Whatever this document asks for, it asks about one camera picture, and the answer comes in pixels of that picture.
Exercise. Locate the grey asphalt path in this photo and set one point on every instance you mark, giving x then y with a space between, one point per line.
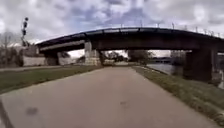
110 96

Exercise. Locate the dark overhead bridge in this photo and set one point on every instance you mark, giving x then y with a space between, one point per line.
140 39

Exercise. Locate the river water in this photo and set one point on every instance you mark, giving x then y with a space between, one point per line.
165 68

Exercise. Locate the grass strip with road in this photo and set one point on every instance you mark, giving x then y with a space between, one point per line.
30 77

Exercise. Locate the grass bank by water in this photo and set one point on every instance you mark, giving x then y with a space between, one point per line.
193 91

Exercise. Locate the side road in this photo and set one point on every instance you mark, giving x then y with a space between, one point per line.
26 68

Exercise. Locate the signal mast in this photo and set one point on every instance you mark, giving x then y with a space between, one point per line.
24 30

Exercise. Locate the bare trees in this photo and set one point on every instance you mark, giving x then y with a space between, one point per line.
7 50

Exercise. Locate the pale low wall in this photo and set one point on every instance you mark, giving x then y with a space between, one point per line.
33 60

